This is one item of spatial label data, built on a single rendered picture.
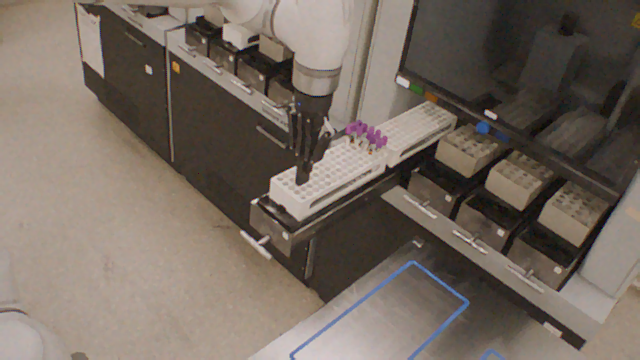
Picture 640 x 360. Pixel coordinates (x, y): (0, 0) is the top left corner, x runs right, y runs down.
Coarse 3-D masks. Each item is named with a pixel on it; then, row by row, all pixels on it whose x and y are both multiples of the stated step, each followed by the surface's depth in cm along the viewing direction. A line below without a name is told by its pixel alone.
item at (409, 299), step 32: (416, 256) 111; (352, 288) 102; (384, 288) 103; (416, 288) 104; (448, 288) 105; (480, 288) 106; (320, 320) 95; (352, 320) 96; (384, 320) 97; (416, 320) 98; (448, 320) 99; (480, 320) 99; (512, 320) 100; (288, 352) 89; (320, 352) 90; (352, 352) 91; (384, 352) 91; (416, 352) 92; (448, 352) 93; (480, 352) 94; (512, 352) 94; (544, 352) 95; (576, 352) 96
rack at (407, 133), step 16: (416, 112) 149; (432, 112) 149; (448, 112) 151; (384, 128) 140; (400, 128) 140; (416, 128) 142; (432, 128) 142; (448, 128) 150; (400, 144) 135; (416, 144) 145; (400, 160) 137
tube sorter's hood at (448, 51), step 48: (432, 0) 122; (480, 0) 114; (528, 0) 106; (576, 0) 100; (624, 0) 93; (432, 48) 127; (480, 48) 118; (528, 48) 110; (576, 48) 103; (624, 48) 97; (480, 96) 123; (528, 96) 115; (576, 96) 107; (624, 96) 100; (528, 144) 118; (576, 144) 111; (624, 144) 103
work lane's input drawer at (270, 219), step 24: (432, 144) 145; (408, 168) 138; (360, 192) 127; (384, 192) 135; (264, 216) 117; (288, 216) 115; (312, 216) 117; (336, 216) 123; (264, 240) 118; (288, 240) 114
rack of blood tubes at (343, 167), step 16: (352, 144) 131; (336, 160) 125; (352, 160) 127; (368, 160) 128; (384, 160) 130; (288, 176) 119; (320, 176) 120; (336, 176) 121; (352, 176) 122; (368, 176) 128; (272, 192) 118; (288, 192) 114; (304, 192) 115; (320, 192) 116; (336, 192) 125; (288, 208) 116; (304, 208) 114; (320, 208) 119
